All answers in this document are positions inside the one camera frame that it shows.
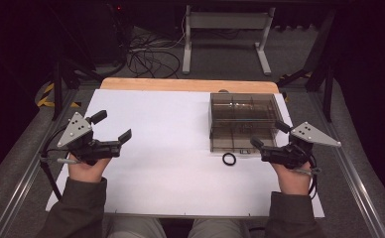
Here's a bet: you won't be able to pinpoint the person's legs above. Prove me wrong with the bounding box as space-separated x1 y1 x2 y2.
106 216 250 238

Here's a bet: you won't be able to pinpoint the smoky clear compartment box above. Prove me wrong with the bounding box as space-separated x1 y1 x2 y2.
208 92 285 154

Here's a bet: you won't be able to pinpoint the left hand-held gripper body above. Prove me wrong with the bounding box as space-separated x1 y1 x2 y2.
57 111 122 167

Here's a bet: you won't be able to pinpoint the grey metal stand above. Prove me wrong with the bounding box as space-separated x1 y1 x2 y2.
182 4 277 77

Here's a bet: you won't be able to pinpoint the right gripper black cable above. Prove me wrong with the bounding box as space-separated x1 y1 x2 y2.
293 153 322 200

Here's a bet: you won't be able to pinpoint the tangle of black floor cables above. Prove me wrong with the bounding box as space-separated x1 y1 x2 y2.
126 27 186 79

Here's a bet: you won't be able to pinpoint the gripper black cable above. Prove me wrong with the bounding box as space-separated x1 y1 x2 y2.
39 124 82 202
293 153 322 200

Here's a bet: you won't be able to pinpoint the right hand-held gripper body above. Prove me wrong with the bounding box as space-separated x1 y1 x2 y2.
261 121 342 171

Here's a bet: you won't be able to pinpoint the black metal frame stand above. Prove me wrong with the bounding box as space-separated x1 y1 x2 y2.
276 6 340 124

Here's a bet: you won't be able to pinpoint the black tripod stand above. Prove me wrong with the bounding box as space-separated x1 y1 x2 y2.
47 6 106 122

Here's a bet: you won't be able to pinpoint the person's right hand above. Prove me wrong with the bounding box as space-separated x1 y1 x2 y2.
271 161 314 196

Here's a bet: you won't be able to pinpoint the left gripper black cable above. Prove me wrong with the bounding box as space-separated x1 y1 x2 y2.
39 124 82 202

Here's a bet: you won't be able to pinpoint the person's left hand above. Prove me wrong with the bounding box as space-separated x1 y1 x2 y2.
67 153 112 183

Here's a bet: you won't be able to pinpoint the black hair tie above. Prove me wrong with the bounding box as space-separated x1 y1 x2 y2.
221 152 237 167

